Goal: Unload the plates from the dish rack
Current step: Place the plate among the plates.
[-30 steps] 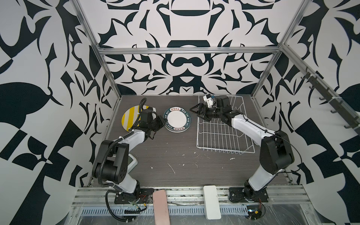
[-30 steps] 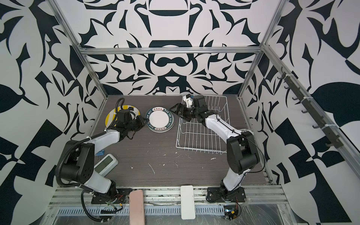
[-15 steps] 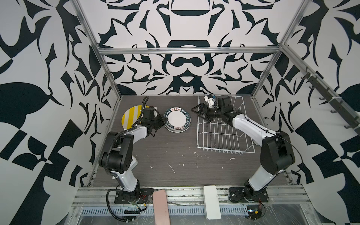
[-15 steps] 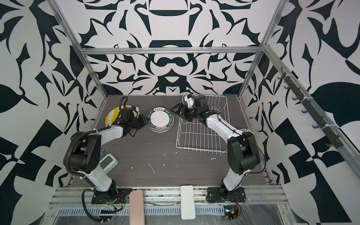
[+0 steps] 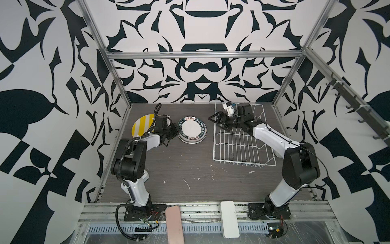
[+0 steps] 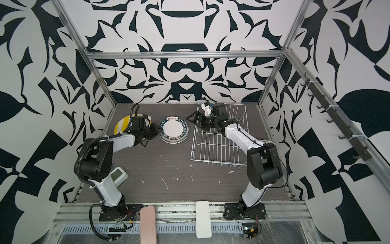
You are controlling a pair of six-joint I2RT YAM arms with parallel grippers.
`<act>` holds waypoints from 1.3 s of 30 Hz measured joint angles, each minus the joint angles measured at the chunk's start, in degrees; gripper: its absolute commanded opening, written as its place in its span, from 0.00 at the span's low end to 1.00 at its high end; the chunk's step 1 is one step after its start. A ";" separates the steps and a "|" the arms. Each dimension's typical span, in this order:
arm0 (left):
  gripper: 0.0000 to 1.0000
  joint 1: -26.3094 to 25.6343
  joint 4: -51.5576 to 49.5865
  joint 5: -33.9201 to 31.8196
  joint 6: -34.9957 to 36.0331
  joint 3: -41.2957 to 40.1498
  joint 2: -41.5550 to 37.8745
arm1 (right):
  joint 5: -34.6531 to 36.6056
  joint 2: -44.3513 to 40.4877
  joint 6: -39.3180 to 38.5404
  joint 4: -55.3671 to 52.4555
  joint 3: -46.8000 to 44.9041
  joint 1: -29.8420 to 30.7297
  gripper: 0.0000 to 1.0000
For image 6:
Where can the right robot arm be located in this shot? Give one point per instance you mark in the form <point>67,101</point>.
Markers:
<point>264,167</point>

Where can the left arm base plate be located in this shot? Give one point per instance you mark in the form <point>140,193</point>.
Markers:
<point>130,212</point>

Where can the black hook rail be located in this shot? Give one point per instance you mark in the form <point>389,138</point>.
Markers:
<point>339,118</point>

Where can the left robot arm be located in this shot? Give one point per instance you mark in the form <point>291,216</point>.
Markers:
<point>94,163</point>

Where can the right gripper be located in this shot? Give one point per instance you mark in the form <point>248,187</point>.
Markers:
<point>197,114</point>

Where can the small circuit board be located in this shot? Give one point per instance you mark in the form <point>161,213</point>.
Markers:
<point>251,230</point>

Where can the white flat block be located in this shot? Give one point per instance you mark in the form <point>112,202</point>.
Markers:
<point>203,220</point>

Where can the white wire dish rack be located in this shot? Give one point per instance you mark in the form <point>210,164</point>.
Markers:
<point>213,148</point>

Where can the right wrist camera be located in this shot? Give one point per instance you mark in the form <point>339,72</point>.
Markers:
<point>207,108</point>

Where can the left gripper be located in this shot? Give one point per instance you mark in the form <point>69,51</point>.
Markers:
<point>155,127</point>

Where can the pink flat bar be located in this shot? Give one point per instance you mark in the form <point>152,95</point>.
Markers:
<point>148,229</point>

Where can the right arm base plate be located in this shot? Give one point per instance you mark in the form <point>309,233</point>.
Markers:
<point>239,211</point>

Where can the yellow white striped plate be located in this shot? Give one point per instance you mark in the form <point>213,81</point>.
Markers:
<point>127,121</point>

